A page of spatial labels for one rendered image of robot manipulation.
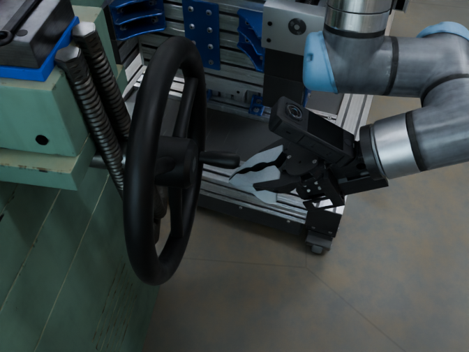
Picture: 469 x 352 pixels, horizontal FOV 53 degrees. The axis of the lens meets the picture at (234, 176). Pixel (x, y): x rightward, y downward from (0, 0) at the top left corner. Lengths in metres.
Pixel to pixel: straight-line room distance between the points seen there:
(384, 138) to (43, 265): 0.47
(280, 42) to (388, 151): 0.43
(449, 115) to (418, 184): 1.12
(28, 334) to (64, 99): 0.35
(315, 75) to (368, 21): 0.09
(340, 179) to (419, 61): 0.18
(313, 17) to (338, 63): 0.30
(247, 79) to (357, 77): 0.60
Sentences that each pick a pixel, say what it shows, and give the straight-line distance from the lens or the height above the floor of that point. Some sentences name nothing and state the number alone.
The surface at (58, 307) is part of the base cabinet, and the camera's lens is 0.76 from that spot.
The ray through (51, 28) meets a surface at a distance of 0.47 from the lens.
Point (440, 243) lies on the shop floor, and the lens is 1.57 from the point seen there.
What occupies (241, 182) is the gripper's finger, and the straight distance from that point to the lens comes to 0.65.
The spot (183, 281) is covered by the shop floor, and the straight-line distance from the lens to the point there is 1.39.
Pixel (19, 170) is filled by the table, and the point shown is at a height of 0.86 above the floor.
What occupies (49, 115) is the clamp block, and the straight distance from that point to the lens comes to 0.47.
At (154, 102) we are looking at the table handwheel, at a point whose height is 0.95.
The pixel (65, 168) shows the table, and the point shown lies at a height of 0.87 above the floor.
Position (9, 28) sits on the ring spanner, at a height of 1.00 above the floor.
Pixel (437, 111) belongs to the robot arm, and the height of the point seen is 0.87.
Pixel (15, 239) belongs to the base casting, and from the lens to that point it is 0.62.
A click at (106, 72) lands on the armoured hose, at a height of 0.92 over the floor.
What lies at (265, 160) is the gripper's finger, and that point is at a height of 0.74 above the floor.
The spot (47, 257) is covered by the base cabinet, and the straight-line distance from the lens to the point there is 0.70.
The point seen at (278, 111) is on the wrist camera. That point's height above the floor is 0.85.
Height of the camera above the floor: 1.23
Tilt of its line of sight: 50 degrees down
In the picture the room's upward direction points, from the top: straight up
